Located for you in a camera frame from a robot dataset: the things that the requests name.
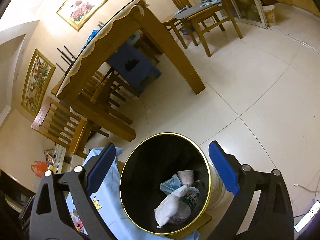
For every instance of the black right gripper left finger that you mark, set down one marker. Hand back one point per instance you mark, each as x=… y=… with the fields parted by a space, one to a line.
x=50 y=217

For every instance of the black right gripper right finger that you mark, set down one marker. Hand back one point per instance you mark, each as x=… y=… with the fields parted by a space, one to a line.
x=273 y=216

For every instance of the white tissue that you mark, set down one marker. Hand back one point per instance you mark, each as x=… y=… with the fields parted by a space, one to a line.
x=169 y=206

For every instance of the white power strip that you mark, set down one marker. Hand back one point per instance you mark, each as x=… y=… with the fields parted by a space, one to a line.
x=308 y=216

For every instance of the orange plastic bag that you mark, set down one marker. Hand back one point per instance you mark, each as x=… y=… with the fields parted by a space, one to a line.
x=39 y=167

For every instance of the white low tv cabinet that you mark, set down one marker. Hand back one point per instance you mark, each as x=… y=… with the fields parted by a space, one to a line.
x=61 y=159

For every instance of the light blue cartoon tablecloth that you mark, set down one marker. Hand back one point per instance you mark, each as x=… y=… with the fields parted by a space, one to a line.
x=107 y=202

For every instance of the clear plastic bottle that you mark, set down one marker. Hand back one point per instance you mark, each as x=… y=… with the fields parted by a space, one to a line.
x=187 y=203

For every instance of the white paper cup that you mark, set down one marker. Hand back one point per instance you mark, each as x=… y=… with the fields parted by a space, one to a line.
x=186 y=177

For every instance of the wooden chair front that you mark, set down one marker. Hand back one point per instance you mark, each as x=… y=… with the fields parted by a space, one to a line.
x=57 y=123

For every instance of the blue face mask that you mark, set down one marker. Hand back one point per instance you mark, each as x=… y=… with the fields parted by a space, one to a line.
x=170 y=185

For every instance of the wooden chair behind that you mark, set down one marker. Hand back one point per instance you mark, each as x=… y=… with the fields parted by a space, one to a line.
x=95 y=97

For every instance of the black wifi router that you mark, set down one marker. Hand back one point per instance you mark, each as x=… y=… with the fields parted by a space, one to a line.
x=68 y=57

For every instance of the blue plastic stool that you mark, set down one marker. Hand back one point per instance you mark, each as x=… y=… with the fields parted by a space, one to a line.
x=132 y=65

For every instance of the wooden chair with clothes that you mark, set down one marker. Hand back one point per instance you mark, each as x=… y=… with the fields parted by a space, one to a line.
x=199 y=19

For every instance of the wooden dining table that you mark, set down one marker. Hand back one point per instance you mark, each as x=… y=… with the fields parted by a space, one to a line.
x=110 y=45

